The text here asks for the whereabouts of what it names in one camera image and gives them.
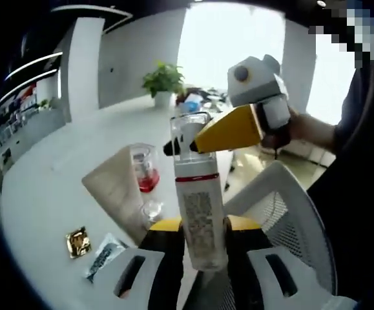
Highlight blue tissue pack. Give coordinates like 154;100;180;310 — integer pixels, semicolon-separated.
183;96;203;114

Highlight white mesh office chair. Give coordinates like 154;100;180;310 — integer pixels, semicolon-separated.
223;161;336;296

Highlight silver dark blue skincare sachet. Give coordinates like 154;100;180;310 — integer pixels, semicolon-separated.
82;232;129;284

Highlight gold foil skincare sachet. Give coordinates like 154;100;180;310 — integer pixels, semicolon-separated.
65;225;92;259

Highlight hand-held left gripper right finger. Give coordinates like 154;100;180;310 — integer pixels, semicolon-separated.
222;216;357;310

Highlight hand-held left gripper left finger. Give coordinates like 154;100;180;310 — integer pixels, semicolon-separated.
109;216;188;310

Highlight green potted plant white pot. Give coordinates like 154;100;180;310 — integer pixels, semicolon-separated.
141;61;186;107

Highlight person's right hand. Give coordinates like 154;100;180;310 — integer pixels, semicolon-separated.
262;108;306;153

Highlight white cabinet counter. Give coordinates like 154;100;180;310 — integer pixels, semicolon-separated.
0;96;68;169

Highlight ceiling light strip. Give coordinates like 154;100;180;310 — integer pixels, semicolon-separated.
0;68;61;106
4;52;60;80

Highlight white skincare pump bottle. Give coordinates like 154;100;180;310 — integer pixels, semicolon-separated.
169;111;228;271

